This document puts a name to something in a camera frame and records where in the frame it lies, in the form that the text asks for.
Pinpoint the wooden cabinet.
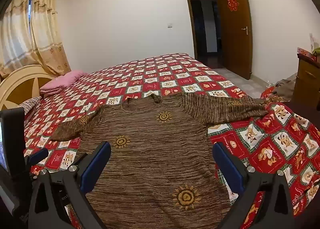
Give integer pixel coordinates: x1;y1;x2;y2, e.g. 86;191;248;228
295;52;320;102

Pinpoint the red box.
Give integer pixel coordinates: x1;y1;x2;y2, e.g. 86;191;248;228
297;47;318;60

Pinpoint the brown wooden door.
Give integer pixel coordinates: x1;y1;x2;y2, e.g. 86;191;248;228
217;0;253;80

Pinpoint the cream wooden headboard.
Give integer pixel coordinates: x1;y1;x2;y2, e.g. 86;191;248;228
0;65;57;113

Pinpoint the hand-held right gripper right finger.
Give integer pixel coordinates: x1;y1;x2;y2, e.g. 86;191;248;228
212;142;295;229

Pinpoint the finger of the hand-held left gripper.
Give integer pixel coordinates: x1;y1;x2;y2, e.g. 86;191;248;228
26;147;49;167

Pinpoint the brown cloth on floor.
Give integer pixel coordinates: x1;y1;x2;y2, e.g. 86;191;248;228
271;77;297;102

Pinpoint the red printed bedspread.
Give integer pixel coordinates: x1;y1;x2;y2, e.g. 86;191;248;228
24;53;320;229

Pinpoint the pink folded blanket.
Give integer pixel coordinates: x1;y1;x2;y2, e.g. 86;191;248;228
39;70;84;95

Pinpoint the cream patterned curtain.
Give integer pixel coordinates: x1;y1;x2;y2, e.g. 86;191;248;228
0;0;72;77

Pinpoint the brown door frame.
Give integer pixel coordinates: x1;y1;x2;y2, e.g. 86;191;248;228
183;0;222;63

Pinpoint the striped pillow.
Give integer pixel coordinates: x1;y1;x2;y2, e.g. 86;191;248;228
19;96;43;116

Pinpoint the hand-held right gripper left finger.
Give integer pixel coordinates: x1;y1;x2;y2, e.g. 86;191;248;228
28;141;112;229

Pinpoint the brown knitted sweater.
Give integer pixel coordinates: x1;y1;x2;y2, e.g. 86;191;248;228
51;92;269;229

